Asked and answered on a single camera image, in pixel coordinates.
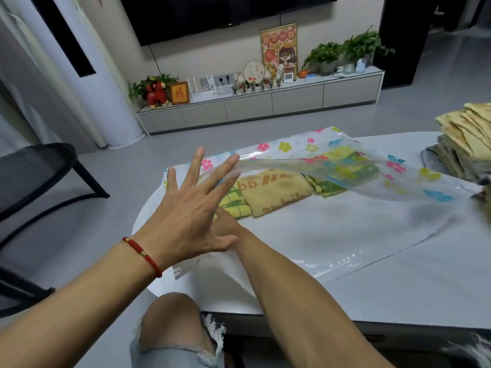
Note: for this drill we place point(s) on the small white desk clock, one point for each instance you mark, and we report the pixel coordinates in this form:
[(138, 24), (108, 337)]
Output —
[(288, 77)]

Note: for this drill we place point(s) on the row of small figurines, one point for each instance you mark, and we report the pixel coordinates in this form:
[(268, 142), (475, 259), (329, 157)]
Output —
[(253, 87)]

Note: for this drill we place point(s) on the person's left hand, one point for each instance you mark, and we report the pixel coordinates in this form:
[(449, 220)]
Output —
[(180, 222)]

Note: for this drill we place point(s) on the black tall cabinet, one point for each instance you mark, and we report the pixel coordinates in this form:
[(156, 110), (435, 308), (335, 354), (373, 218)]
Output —
[(402, 38)]

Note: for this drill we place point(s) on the black wall television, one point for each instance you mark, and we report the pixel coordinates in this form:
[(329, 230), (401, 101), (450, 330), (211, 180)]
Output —
[(214, 15)]

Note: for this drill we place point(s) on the white small bottle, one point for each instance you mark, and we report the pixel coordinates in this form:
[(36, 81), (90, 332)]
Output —
[(360, 66)]

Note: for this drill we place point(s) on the white router with antennas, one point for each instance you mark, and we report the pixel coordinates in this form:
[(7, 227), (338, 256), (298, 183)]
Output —
[(202, 93)]

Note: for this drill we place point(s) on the person's right forearm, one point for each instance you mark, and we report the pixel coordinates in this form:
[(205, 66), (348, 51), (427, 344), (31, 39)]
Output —
[(299, 302)]

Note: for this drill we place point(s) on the person's right hand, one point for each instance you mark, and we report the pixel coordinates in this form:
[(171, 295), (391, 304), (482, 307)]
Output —
[(226, 225)]

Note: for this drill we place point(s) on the small leafy potted plant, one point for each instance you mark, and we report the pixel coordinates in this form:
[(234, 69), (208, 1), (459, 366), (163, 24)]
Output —
[(324, 55)]

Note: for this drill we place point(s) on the person's left middle finger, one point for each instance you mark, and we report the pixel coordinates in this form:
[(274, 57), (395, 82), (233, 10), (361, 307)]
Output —
[(220, 170)]

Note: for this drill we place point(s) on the red bull toy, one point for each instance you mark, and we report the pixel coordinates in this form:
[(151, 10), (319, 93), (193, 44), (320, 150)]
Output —
[(156, 95)]

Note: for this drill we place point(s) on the yellow folded towel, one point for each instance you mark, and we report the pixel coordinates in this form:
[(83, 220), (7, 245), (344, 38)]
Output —
[(268, 191)]

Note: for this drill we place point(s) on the small green checked towel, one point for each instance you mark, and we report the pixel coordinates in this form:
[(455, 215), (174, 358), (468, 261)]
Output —
[(237, 206)]

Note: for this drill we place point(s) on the round decorative plate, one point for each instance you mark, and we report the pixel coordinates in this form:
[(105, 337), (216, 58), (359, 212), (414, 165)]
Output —
[(254, 70)]

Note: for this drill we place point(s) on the black mesh chair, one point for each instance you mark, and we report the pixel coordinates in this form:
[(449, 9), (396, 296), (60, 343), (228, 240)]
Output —
[(34, 168)]

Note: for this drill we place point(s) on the wall power outlet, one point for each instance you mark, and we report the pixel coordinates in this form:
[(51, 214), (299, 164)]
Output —
[(224, 79)]

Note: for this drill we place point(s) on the large leafy potted plant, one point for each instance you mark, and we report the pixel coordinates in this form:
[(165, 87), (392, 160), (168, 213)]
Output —
[(362, 44)]

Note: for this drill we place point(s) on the framed cartoon picture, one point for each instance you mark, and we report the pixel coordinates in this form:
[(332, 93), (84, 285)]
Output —
[(279, 49)]

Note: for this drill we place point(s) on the white low media cabinet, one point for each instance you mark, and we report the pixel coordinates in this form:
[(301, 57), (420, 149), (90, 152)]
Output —
[(268, 105)]

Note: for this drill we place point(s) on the person's leg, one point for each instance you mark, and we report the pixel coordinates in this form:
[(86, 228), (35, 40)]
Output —
[(172, 321)]

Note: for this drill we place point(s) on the small orange pot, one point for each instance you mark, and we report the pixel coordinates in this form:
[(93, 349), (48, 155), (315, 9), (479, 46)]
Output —
[(303, 73)]

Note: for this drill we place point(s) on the stack of folded towels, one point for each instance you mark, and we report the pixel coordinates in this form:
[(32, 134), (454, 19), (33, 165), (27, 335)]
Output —
[(464, 145)]

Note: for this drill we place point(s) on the clear flower-print storage bag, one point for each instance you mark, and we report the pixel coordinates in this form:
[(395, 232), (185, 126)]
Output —
[(345, 233)]

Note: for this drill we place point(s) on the small orange framed picture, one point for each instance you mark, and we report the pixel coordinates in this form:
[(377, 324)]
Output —
[(180, 93)]

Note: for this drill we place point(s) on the person's left little finger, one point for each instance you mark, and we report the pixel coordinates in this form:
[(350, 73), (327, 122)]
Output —
[(172, 182)]

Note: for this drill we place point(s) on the person's left forearm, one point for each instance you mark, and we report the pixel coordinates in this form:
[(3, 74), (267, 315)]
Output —
[(84, 298)]

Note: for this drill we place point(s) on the large green checked towel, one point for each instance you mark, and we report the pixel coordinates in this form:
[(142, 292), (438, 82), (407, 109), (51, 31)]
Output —
[(339, 176)]

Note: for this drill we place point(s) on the white standing air conditioner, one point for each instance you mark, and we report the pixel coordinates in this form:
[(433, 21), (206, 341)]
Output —
[(103, 91)]

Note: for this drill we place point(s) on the person's left thumb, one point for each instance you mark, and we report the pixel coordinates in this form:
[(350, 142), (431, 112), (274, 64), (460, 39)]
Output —
[(224, 243)]

